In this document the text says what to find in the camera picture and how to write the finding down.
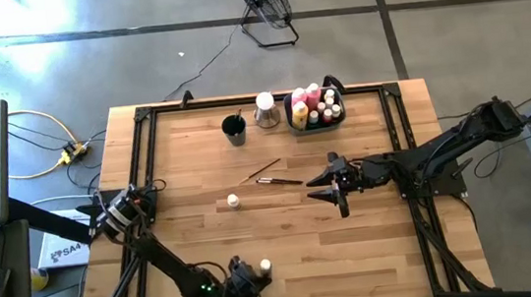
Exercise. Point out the white paint bottle black label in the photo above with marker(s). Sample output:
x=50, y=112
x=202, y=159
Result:
x=335, y=110
x=233, y=201

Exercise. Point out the small dark paint bottle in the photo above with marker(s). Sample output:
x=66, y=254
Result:
x=265, y=265

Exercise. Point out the yellow power plug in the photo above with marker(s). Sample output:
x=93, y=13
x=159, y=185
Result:
x=70, y=153

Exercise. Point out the black paintbrush silver ferrule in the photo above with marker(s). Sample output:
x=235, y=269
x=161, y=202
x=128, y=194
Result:
x=238, y=115

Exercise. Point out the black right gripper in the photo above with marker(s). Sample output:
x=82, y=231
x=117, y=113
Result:
x=362, y=173

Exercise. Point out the small purple paint bottle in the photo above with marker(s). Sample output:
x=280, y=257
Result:
x=320, y=108

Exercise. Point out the teal ribbed plastic cup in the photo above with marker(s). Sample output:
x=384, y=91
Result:
x=235, y=139

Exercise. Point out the white printed box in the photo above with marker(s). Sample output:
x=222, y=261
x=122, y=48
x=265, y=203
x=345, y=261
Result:
x=66, y=251

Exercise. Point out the large yellow paint bottle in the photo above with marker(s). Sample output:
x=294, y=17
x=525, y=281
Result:
x=299, y=115

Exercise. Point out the teal plastic storage bin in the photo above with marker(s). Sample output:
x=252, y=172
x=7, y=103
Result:
x=293, y=131

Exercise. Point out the large pink paint bottle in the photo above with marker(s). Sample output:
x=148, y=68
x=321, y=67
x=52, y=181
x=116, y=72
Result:
x=313, y=95
x=298, y=94

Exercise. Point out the black floor fan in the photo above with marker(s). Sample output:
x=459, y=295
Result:
x=262, y=0

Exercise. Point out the black paintbrush dark bristles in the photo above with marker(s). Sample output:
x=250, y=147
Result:
x=284, y=181

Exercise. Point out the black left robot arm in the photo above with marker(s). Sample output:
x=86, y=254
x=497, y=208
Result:
x=169, y=266

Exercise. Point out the paint brushes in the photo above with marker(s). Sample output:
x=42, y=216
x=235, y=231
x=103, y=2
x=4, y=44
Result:
x=260, y=171

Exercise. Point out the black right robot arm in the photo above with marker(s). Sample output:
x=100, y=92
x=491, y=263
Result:
x=443, y=147

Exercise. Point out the yellow round object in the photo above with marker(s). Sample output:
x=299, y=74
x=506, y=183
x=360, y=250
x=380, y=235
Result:
x=39, y=279

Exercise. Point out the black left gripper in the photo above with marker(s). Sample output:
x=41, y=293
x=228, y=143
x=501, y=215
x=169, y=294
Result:
x=240, y=284

